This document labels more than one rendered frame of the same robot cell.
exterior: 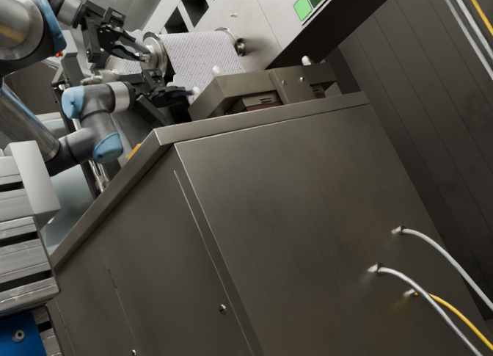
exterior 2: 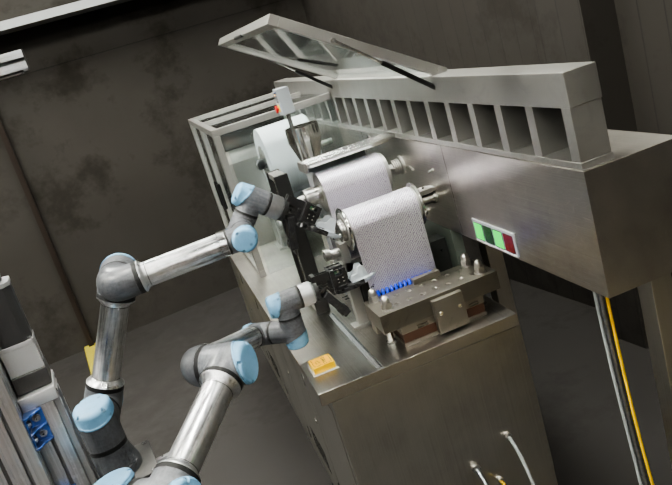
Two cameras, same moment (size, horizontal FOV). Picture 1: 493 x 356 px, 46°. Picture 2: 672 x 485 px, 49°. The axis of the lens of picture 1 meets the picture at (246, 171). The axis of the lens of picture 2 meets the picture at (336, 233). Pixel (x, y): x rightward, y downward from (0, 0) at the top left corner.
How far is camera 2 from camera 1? 174 cm
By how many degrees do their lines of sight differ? 39
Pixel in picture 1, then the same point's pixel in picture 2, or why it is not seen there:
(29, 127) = not seen: hidden behind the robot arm
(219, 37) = (409, 208)
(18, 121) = not seen: hidden behind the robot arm
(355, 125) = (495, 351)
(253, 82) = (413, 313)
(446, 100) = not seen: outside the picture
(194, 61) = (379, 241)
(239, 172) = (378, 414)
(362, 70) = (634, 55)
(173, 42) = (362, 226)
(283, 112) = (427, 356)
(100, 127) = (291, 332)
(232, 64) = (417, 234)
